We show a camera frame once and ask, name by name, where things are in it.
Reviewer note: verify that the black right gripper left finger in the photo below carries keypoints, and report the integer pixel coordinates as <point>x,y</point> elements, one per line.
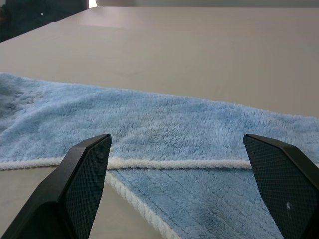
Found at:
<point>62,189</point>

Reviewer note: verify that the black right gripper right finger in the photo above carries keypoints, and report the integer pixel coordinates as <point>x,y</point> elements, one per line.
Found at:
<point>286,184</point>

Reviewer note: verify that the light blue cloth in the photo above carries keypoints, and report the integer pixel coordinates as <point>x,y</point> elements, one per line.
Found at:
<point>159,124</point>

